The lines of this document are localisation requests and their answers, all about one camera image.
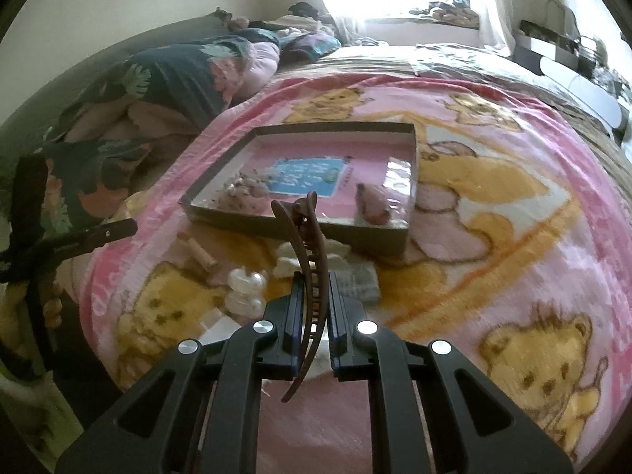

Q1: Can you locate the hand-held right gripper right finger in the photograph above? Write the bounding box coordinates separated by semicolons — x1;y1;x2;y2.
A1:
328;271;576;474

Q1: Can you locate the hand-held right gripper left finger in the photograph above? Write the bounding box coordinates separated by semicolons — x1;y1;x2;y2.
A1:
54;271;307;474

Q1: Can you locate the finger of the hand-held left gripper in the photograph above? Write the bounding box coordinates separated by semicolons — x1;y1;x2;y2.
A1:
49;218;139;258

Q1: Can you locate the brown hair claw clip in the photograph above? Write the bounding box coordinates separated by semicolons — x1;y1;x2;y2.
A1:
271;192;323;403

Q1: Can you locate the white cloud-shaped hair clip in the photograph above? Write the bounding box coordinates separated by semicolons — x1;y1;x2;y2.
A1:
274;239;351;280

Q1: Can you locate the grey shallow cardboard box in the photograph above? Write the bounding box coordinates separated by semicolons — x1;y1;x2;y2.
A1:
179;121;421;258

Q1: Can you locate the person's left hand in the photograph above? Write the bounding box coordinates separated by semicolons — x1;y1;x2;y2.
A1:
42;282;64;329

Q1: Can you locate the grey knitted hair accessory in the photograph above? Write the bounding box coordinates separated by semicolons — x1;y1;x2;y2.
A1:
338;263;381;304

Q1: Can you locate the pearl white hair clip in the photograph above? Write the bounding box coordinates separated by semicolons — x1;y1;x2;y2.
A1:
227;267;267;314

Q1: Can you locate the beige hair clip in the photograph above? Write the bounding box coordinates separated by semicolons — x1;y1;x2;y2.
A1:
178;234;218;272

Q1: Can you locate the beaded pink hair accessory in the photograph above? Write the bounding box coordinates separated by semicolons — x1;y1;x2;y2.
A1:
217;172;267;212

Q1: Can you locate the pink bear printed blanket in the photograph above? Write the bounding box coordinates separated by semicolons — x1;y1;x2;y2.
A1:
79;71;628;470

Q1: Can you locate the dark floral quilt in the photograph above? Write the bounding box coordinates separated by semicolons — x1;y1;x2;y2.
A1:
39;39;282;228

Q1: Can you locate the purple and blue pillow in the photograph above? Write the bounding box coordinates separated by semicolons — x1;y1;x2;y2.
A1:
281;30;341;65

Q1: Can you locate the pile of clothes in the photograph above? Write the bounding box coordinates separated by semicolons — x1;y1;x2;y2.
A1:
217;2;337;40

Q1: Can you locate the white curtain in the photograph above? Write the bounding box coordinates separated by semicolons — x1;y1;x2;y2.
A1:
308;0;386;45
464;0;514;55

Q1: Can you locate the clutter on windowsill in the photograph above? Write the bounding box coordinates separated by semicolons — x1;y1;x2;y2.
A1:
410;0;480;25

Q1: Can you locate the white furniture with clutter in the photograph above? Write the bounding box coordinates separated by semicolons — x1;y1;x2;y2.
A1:
513;0;629;144

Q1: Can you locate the pink fuzzy hair tie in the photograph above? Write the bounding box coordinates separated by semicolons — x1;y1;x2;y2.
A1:
355;182;391;225

